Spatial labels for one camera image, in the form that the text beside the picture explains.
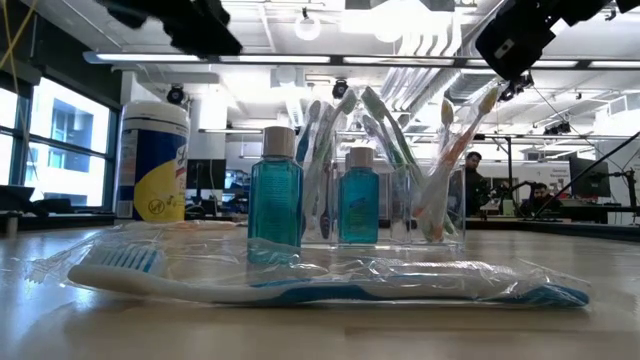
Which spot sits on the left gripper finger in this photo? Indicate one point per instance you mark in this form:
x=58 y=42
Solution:
x=200 y=35

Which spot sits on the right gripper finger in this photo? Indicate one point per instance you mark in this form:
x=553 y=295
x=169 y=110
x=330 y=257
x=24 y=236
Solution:
x=515 y=42

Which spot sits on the orange toothbrush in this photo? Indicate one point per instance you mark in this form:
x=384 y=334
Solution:
x=446 y=114
x=462 y=145

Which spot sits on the blue toothbrush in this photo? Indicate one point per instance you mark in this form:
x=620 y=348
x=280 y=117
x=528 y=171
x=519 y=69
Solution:
x=303 y=145
x=200 y=292

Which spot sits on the teal mouthwash bottle white cap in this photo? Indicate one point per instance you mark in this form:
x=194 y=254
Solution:
x=358 y=200
x=275 y=200

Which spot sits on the long ceiling strip light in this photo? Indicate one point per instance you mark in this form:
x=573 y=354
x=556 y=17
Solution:
x=150 y=57

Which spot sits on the black ceiling spotlight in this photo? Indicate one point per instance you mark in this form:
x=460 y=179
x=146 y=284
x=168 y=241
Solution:
x=175 y=95
x=340 y=89

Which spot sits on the round ceiling lamp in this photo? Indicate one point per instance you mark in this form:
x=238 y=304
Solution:
x=307 y=29

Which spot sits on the disinfecting wipes canister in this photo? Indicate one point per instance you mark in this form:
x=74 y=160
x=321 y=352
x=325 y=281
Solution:
x=155 y=165

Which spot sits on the background monitor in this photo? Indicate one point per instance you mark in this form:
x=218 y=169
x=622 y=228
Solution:
x=590 y=177
x=206 y=174

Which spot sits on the person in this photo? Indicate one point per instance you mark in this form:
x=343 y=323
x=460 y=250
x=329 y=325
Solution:
x=540 y=197
x=475 y=182

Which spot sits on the clear acrylic organizer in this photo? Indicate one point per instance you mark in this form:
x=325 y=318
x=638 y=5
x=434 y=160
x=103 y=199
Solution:
x=395 y=225

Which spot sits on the black desk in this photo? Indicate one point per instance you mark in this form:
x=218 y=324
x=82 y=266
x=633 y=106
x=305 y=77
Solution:
x=30 y=205

